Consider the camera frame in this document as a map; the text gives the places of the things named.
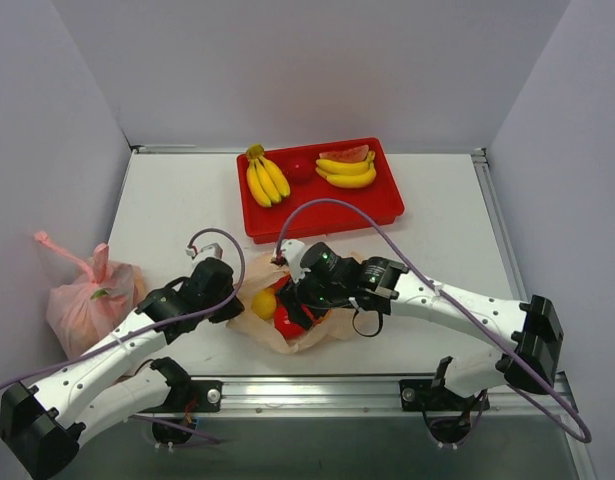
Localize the yellow banana bunch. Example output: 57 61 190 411
245 144 291 208
315 150 377 189

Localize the pink plastic bag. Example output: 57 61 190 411
34 231 146 359

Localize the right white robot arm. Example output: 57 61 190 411
272 251 564 409

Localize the purple cable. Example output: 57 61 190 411
0 227 247 426
275 198 593 445

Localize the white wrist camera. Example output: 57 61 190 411
186 243 223 262
272 239 307 284

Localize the aluminium mounting rail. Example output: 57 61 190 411
41 372 573 419

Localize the watermelon slice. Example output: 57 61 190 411
319 144 370 163

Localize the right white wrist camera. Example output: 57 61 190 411
272 239 307 284

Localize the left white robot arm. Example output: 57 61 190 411
0 257 243 479

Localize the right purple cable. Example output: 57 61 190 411
275 198 593 445

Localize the left yellow banana bunch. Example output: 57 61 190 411
245 144 291 208

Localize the dark red apple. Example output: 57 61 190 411
286 158 314 184

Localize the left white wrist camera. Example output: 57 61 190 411
186 243 223 262

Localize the orange plastic bag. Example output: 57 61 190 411
227 253 356 355

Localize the yellow lemon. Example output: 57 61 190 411
251 288 277 321

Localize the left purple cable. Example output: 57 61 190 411
0 227 247 426

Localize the red plastic tray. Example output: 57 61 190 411
236 137 405 244

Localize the right yellow banana bunch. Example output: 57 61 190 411
315 150 377 189

